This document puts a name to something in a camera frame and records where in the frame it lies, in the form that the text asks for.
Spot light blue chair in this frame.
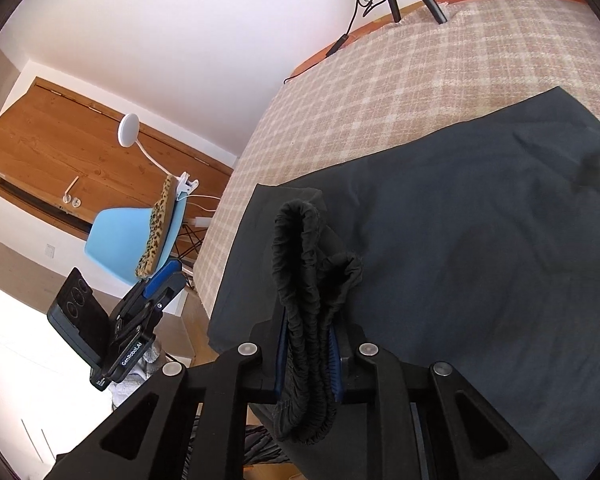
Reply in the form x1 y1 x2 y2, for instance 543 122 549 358
83 198 187 286

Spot ring light black cable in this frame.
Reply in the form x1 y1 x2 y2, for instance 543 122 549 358
282 0 389 86

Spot pink plaid bed blanket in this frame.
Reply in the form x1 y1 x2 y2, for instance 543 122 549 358
194 0 600 310

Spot zebra striped garment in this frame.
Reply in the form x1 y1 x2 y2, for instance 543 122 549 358
182 404 291 479

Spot black pants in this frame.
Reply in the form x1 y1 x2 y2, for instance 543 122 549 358
208 88 600 479

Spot leopard print cloth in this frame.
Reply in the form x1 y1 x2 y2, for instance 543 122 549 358
135 176 176 280

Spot white clip lamp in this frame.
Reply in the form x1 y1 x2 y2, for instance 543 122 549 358
117 114 199 197

